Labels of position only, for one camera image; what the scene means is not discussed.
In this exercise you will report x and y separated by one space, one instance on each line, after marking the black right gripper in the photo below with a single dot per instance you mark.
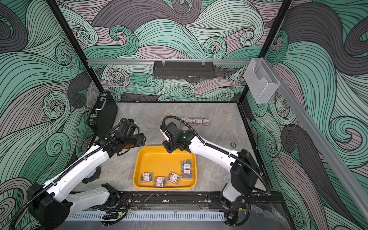
166 144

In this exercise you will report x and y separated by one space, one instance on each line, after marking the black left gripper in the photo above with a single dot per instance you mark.
140 141

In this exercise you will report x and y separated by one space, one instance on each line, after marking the paper clip box three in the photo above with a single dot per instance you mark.
191 121

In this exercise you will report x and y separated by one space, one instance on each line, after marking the paper clip box nine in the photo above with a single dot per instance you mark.
186 164

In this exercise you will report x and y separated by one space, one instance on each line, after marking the paper clip box one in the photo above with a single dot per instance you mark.
199 122

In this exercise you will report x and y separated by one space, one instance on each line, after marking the paper clip box two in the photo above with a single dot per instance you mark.
205 121

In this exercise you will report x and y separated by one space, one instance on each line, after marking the paper clip box eight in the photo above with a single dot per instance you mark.
174 178

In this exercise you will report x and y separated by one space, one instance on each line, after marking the paper clip box seven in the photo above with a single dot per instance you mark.
160 181

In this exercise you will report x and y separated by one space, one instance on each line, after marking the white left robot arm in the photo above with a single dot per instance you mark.
52 202

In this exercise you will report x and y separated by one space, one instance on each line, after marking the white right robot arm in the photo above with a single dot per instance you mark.
244 171

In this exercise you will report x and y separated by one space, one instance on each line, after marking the paper clip box ten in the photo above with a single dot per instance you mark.
186 174

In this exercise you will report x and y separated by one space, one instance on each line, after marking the paper clip box six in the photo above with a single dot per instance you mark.
146 177

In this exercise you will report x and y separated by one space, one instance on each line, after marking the yellow plastic tray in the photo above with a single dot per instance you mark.
155 159

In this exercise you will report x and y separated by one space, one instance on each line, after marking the black briefcase with metal handle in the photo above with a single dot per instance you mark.
103 114

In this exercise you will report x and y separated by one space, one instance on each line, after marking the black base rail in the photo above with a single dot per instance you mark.
210 200

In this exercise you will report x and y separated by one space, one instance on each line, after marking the black wall-mounted shelf tray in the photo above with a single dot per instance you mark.
183 70

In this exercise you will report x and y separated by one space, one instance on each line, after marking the white slotted cable duct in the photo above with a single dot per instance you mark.
152 216

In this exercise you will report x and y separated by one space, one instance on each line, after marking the clear acrylic wall holder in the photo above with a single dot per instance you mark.
260 77

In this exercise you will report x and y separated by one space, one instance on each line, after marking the aluminium wall rail right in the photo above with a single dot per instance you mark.
314 118

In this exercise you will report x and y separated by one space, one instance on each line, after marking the black corner frame post left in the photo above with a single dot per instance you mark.
74 43

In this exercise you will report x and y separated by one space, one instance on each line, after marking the black corner frame post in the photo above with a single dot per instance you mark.
74 43
270 39

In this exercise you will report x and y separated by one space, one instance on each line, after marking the black corner frame post right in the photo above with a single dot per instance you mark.
270 39

